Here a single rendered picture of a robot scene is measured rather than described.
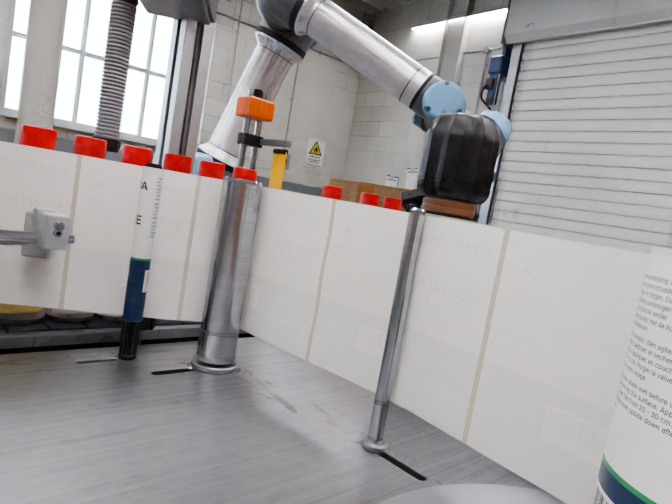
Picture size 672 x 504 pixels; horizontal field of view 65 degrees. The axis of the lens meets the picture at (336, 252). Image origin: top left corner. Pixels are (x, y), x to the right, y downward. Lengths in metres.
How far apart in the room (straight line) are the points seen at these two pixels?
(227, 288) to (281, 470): 0.20
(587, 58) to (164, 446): 5.33
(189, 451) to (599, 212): 4.86
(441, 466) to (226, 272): 0.25
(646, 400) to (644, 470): 0.02
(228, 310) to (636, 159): 4.70
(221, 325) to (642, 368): 0.38
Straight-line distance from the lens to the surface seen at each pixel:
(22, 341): 0.62
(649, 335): 0.23
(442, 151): 0.58
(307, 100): 7.31
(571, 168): 5.29
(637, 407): 0.23
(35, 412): 0.44
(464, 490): 0.39
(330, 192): 0.84
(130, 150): 0.66
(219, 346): 0.52
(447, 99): 0.98
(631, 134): 5.13
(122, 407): 0.45
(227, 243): 0.50
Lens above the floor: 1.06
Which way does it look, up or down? 5 degrees down
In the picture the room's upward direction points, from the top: 10 degrees clockwise
